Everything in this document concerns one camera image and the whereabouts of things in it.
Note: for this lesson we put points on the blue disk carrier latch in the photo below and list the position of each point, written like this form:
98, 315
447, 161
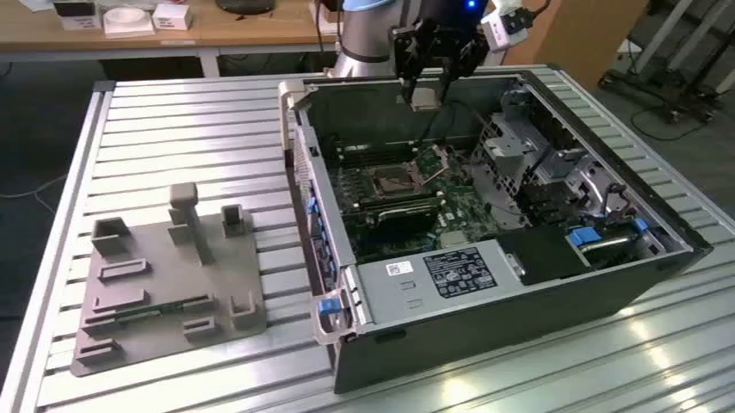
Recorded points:
585, 238

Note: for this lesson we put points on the blue card retainer tab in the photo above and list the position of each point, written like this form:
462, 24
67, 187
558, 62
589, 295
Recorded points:
313, 205

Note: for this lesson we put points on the black wheeled equipment frame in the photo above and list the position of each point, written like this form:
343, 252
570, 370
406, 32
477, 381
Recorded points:
614, 79

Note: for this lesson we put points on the white box black top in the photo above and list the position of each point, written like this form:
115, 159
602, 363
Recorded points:
75, 21

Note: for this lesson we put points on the grey metal drive cage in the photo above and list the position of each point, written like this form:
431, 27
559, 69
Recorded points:
506, 193

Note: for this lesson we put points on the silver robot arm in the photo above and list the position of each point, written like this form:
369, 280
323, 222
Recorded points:
367, 38

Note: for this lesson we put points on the small blue clip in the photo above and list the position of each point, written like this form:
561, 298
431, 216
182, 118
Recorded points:
640, 226

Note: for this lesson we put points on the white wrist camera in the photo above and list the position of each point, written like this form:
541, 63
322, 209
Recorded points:
506, 28

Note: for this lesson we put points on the green motherboard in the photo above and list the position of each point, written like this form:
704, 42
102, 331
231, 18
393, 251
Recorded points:
459, 206

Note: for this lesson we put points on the silver chipset heatsink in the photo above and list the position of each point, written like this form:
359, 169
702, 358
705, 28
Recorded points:
461, 239

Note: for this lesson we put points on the black graphics card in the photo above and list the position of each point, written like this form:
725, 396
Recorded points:
405, 223

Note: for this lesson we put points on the grey parts rack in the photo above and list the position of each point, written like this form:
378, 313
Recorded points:
167, 275

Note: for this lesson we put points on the black round object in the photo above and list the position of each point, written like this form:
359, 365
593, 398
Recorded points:
245, 5

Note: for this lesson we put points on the black RAM slot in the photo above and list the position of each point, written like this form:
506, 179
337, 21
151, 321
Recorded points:
367, 208
402, 199
382, 148
382, 152
382, 157
382, 162

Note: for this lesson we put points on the white round holder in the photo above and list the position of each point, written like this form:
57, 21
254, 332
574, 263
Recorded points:
130, 28

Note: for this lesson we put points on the green RAM stick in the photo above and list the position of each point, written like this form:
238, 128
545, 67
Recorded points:
151, 310

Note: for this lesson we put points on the black open PC case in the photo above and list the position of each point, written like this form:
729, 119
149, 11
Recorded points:
517, 327

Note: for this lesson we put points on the white labelled box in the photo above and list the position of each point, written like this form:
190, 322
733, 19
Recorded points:
173, 19

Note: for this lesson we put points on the silver power supply unit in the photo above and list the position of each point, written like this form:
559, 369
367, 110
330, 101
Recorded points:
397, 301

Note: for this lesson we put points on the wooden cabinet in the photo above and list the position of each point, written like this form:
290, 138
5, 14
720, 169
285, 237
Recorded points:
574, 64

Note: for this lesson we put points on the wooden desk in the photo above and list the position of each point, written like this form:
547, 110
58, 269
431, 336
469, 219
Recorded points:
258, 30

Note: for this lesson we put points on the silver CPU plate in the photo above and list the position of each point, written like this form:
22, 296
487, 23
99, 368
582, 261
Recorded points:
427, 100

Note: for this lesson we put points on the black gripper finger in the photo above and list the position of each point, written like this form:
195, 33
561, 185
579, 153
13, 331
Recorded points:
415, 47
462, 60

